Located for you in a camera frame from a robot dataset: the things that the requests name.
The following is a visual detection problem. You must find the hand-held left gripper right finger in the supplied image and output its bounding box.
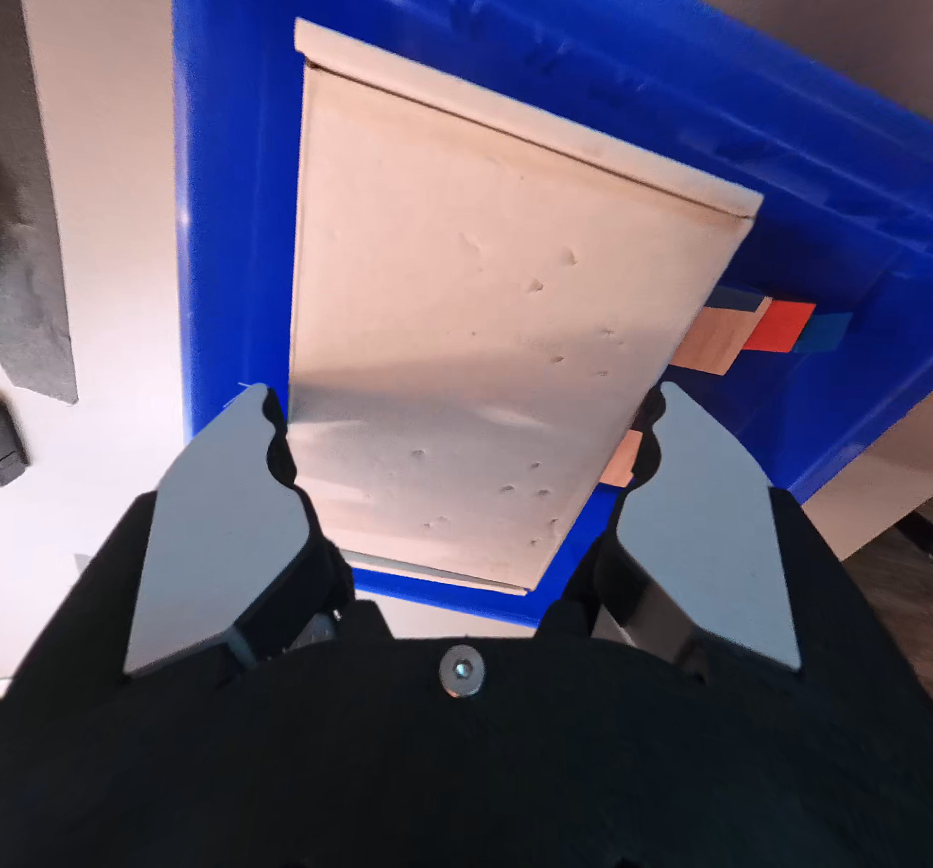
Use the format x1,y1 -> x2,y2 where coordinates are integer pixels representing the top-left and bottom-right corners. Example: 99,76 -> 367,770
614,381 -> 804,672

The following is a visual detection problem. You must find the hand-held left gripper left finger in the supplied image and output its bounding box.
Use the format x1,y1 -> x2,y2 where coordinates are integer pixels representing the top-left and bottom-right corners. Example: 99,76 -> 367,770
122,383 -> 314,677

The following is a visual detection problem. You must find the wooden block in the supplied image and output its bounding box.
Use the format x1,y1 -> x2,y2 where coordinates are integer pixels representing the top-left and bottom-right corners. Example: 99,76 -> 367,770
599,429 -> 644,488
669,303 -> 768,377

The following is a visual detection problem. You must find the red block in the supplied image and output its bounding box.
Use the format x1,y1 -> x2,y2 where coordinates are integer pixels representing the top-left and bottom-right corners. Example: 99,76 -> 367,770
742,299 -> 817,353

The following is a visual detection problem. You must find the white cardboard box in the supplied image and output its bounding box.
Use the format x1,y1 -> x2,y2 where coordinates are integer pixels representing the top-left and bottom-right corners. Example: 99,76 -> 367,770
288,17 -> 765,597

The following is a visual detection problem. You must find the blue plastic bin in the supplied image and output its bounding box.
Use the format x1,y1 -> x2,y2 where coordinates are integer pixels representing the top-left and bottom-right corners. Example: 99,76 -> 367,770
171,0 -> 933,630

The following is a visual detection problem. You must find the small black device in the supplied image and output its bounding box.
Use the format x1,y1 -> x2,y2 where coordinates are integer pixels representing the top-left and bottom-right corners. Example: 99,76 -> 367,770
0,401 -> 32,487

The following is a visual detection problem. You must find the grey fleece jacket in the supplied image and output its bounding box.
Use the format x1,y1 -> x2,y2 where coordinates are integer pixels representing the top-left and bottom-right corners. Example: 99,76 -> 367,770
0,0 -> 80,406

